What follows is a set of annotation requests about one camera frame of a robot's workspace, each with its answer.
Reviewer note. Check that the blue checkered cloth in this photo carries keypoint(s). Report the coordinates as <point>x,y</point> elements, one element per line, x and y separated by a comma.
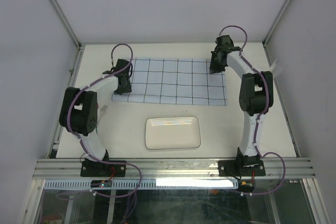
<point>175,81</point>

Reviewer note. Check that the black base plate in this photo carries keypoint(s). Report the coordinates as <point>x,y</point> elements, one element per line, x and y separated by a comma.
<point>97,169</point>
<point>234,169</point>

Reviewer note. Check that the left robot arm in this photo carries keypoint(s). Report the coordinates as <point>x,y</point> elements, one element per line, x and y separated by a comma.
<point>82,107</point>

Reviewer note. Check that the spoon with blue handle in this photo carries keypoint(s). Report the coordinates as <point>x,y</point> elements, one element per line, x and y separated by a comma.
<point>98,117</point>

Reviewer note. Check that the aluminium frame post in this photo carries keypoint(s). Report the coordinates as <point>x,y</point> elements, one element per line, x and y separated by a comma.
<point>276,22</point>
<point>65,23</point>

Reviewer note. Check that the white rectangular plate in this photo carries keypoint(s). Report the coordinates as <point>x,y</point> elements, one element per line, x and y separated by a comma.
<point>172,133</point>

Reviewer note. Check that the right aluminium frame post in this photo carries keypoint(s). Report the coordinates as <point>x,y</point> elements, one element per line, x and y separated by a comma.
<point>276,22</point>

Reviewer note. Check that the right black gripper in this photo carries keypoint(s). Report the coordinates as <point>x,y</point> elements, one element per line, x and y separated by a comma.
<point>213,68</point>

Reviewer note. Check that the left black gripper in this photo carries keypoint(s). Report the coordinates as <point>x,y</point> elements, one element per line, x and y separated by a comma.
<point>127,89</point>

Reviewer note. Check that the left aluminium frame post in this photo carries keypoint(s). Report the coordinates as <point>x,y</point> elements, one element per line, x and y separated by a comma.
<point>65,23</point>

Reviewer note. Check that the white slotted cable duct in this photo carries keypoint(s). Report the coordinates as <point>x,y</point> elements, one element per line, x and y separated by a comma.
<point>129,184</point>

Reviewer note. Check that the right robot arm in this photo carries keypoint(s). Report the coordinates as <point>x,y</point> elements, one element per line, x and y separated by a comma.
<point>256,96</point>

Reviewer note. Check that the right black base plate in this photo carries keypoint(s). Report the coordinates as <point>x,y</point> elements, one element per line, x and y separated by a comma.
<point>234,169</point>

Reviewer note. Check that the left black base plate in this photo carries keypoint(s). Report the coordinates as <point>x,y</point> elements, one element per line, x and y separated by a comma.
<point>97,169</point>

